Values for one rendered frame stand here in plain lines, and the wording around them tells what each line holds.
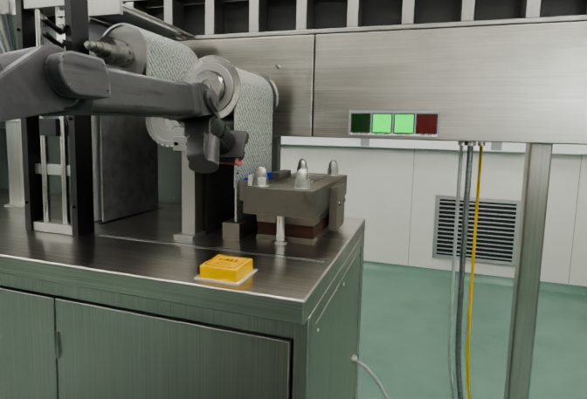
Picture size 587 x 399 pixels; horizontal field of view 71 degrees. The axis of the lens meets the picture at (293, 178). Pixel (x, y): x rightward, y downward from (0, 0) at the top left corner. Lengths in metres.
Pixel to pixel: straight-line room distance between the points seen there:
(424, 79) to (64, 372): 1.09
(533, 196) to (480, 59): 0.44
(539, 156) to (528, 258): 0.31
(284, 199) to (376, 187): 2.71
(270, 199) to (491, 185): 2.83
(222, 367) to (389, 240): 2.96
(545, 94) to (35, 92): 1.10
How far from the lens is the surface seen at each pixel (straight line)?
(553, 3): 1.35
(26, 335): 1.06
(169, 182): 1.47
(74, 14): 1.08
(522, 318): 1.49
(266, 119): 1.14
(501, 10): 1.33
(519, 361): 1.55
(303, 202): 0.88
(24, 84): 0.41
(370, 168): 3.56
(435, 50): 1.22
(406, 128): 1.19
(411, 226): 3.60
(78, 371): 0.99
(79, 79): 0.44
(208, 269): 0.73
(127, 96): 0.56
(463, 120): 1.20
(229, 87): 0.97
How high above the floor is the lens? 1.15
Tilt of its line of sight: 6 degrees down
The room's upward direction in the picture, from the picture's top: 1 degrees clockwise
